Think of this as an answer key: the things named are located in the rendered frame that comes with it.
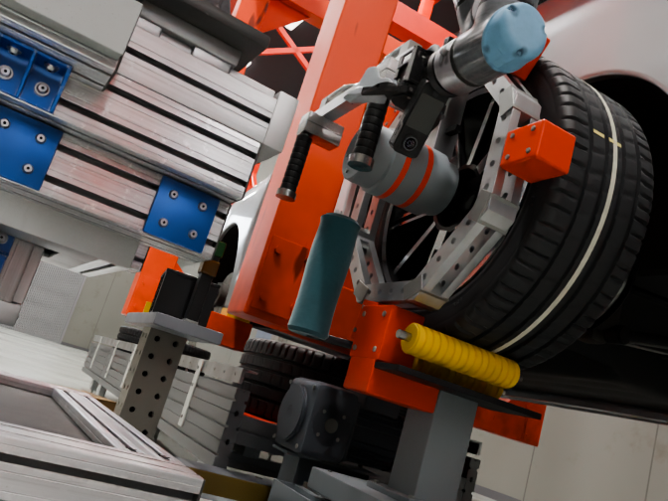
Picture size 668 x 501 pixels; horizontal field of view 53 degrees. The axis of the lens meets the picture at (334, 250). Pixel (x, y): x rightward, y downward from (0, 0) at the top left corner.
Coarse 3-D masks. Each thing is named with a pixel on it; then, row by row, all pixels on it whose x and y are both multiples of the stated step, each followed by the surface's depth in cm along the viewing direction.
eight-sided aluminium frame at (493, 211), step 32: (512, 96) 117; (512, 128) 116; (480, 192) 115; (512, 192) 115; (480, 224) 113; (512, 224) 114; (352, 256) 153; (448, 256) 117; (480, 256) 118; (384, 288) 133; (416, 288) 122; (448, 288) 122
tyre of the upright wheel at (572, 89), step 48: (576, 96) 120; (576, 144) 115; (624, 144) 122; (528, 192) 118; (576, 192) 113; (624, 192) 118; (528, 240) 113; (576, 240) 114; (624, 240) 119; (480, 288) 119; (528, 288) 116; (576, 288) 119; (480, 336) 124; (528, 336) 124; (576, 336) 124
